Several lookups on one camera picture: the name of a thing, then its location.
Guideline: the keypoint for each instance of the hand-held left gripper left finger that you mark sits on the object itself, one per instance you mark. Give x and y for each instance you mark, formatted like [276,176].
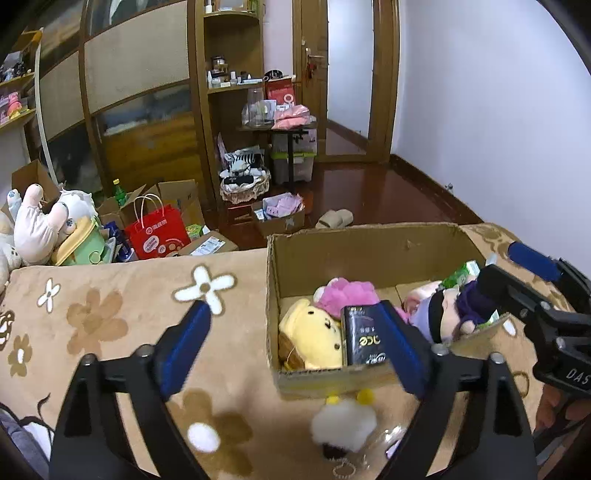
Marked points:
[184,350]

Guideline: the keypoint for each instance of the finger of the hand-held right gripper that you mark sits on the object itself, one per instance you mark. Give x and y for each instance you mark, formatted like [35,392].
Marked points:
[531,258]
[508,290]

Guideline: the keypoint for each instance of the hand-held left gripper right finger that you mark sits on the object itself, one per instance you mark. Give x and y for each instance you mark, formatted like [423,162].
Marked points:
[406,350]

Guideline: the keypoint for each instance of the black tissue packet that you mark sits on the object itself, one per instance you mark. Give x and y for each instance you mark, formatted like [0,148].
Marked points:
[364,337]

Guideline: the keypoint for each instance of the purple doll plush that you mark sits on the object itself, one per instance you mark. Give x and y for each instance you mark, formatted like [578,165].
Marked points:
[443,314]

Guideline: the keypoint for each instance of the green tissue packet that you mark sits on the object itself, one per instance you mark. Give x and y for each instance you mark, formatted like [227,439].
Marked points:
[457,278]

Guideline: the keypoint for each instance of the pink roll plush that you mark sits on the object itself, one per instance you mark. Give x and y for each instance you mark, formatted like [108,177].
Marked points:
[422,295]

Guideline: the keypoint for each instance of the printed cardboard box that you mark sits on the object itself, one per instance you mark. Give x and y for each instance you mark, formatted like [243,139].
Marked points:
[346,249]

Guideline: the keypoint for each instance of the person's right hand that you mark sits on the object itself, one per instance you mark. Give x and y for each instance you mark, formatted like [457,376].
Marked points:
[549,406]

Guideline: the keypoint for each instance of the tan floral blanket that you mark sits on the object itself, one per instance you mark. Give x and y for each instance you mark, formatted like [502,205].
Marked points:
[115,323]

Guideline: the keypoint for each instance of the flat cardboard parcel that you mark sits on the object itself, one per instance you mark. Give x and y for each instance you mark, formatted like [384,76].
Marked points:
[207,244]

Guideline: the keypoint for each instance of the red paper bag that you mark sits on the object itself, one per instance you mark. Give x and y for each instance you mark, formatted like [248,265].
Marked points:
[157,237]

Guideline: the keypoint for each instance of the small green carton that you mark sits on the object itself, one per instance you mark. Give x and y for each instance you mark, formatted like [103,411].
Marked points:
[195,230]

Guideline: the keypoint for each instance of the white-haired plush in green outfit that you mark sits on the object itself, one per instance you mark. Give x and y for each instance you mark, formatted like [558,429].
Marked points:
[81,240]

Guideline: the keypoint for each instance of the small cardboard box of packets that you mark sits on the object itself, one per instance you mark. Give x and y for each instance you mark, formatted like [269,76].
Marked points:
[277,224]

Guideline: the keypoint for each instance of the open cardboard box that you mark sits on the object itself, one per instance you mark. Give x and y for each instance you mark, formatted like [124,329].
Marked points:
[178,194]
[108,210]
[32,173]

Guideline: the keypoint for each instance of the green plastic bottle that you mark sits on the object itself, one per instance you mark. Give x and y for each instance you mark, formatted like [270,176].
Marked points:
[121,196]

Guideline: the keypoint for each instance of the lace-trimmed basket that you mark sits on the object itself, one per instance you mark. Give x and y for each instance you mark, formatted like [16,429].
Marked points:
[244,191]

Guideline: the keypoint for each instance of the lavender grey clothing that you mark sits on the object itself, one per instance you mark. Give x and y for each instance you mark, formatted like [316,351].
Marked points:
[18,443]

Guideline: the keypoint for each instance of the pink and white plush doll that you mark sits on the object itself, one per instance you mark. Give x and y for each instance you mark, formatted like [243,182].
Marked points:
[37,226]

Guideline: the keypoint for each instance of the zebra striped plush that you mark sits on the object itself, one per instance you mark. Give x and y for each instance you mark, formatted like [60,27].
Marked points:
[242,161]

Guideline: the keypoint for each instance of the large white and tan plush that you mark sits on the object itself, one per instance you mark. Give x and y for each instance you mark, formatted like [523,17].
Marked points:
[7,258]

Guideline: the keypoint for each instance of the clear storage bin green lid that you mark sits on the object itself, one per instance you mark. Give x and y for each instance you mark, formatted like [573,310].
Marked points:
[300,168]

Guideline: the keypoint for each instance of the dark side table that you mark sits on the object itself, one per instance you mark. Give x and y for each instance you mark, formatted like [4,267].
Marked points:
[291,157]

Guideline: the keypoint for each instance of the clear plastic container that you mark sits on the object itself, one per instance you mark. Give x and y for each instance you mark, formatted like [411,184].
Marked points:
[256,110]

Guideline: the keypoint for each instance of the pink cloth pile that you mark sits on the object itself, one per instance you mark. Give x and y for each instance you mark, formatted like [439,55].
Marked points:
[293,115]

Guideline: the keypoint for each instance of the wooden corner shelf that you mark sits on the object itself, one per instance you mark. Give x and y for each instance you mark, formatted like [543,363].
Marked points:
[235,87]

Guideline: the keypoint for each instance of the red box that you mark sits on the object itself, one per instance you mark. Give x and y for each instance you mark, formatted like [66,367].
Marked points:
[279,92]

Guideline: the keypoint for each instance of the group of small bottles and jars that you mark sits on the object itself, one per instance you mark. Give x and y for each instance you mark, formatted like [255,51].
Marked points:
[221,69]

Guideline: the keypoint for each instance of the yellow display shelf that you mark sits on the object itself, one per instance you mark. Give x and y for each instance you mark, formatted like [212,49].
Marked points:
[14,122]

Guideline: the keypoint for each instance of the wooden wardrobe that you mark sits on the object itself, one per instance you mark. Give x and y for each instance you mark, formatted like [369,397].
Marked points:
[138,69]

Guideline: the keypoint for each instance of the shelf of small figurines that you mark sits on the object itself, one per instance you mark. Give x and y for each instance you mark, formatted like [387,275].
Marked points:
[11,104]

